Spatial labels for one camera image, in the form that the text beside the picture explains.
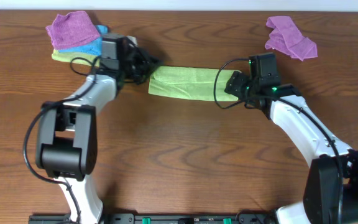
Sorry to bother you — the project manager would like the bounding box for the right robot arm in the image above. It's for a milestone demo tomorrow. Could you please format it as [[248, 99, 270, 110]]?
[[224, 71, 358, 223]]

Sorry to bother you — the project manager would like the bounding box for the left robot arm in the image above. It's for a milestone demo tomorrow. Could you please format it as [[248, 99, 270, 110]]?
[[27, 34, 162, 223]]

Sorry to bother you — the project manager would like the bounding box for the folded purple cloth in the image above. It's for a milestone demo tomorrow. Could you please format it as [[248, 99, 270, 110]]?
[[45, 11, 100, 50]]

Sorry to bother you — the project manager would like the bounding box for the crumpled purple cloth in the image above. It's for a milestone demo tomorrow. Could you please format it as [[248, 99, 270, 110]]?
[[265, 16, 318, 61]]

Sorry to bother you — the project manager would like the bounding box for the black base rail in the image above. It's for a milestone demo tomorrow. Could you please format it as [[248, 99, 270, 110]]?
[[28, 212, 279, 224]]

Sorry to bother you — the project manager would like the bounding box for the folded green cloth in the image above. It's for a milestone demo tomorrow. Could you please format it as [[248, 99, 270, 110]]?
[[51, 49, 96, 66]]

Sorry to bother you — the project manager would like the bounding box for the folded blue cloth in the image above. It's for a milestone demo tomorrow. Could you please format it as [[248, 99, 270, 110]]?
[[58, 25, 109, 55]]

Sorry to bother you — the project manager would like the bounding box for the light green cloth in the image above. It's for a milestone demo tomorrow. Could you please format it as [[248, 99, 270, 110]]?
[[149, 66, 237, 101]]

